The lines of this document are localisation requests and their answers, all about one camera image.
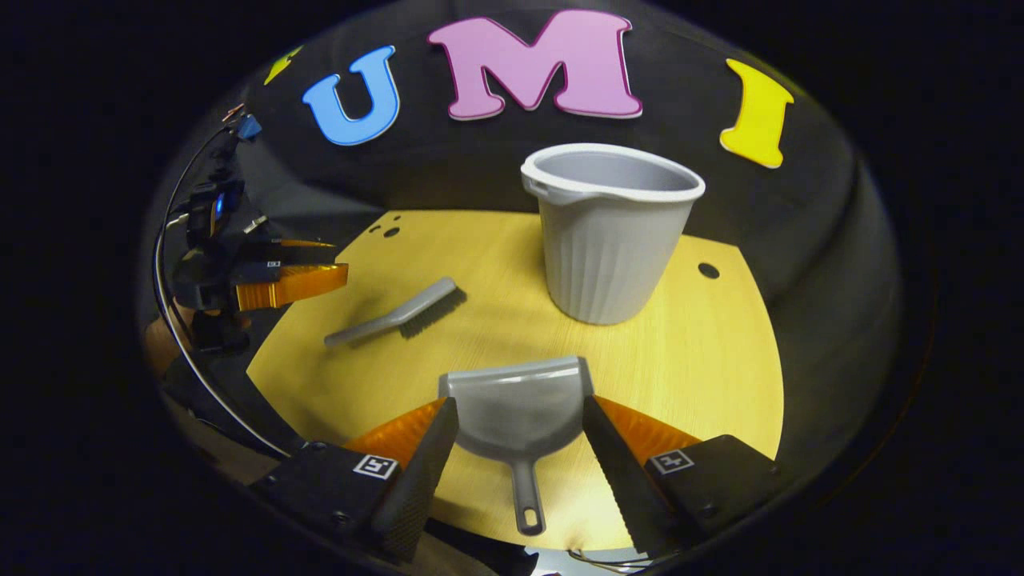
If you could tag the small grey broom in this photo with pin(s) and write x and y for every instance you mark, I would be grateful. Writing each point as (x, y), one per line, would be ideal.
(400, 316)

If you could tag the white ribbed garbage bin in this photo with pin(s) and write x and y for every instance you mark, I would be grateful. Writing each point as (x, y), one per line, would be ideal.
(608, 248)

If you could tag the grey plastic dustpan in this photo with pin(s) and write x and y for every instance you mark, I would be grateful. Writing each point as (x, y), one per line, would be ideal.
(516, 408)

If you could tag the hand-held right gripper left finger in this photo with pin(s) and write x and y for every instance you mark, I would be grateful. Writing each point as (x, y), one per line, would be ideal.
(420, 480)

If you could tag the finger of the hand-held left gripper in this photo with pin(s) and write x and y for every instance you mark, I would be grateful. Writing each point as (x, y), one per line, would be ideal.
(296, 284)
(288, 250)

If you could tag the red cloth clip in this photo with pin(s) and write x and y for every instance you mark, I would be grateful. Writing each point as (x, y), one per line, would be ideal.
(234, 111)

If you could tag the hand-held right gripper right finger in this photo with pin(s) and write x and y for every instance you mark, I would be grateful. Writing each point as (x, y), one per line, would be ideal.
(620, 480)

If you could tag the yellow wooden desktop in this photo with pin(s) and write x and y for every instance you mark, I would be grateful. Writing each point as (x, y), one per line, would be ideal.
(496, 336)

